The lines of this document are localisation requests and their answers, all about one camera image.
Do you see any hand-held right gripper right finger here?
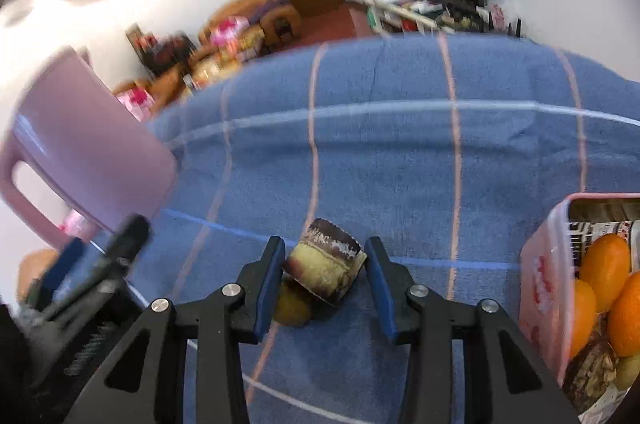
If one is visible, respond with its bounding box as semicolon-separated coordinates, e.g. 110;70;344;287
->
364;237;583;424

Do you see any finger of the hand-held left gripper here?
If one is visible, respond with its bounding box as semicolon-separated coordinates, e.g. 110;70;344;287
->
27;237;88;307
45;214;152;320

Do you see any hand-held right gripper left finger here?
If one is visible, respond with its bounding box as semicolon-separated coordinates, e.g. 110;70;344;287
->
62;235;287;424

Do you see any sugarcane piece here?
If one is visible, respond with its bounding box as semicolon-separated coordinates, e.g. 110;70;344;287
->
282;218;368;307
562;338;620;415

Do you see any pink tin box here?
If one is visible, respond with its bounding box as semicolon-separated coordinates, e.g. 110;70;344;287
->
518;193;640;424

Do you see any large orange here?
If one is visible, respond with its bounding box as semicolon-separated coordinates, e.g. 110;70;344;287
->
579;233;632;314

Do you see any pink electric kettle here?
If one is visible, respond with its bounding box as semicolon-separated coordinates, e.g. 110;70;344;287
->
0;46;178;250

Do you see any blue plaid blanket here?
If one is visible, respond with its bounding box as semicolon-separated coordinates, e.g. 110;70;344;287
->
95;35;640;424

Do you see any pink floral cloth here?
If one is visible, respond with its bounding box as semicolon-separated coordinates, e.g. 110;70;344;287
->
117;87;153;120

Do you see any orange leather sofa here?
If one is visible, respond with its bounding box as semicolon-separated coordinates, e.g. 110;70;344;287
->
112;49;241;110

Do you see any dark furniture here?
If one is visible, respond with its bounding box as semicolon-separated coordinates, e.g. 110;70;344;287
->
126;24;196;75

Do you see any white black packet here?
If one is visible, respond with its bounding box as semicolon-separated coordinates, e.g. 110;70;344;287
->
570;220;640;277

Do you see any orange leather armchair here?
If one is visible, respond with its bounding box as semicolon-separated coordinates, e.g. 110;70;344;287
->
200;0;303;55

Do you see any white television stand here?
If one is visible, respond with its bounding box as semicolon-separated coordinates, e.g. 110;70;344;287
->
362;0;523;38

